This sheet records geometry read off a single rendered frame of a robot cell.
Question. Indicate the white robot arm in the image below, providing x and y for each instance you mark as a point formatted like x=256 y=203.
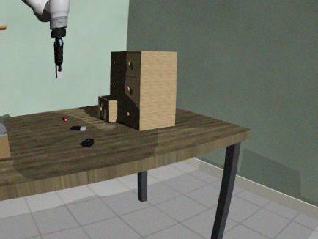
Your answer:
x=56 y=9

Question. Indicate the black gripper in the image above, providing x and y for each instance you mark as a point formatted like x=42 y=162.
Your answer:
x=58 y=53

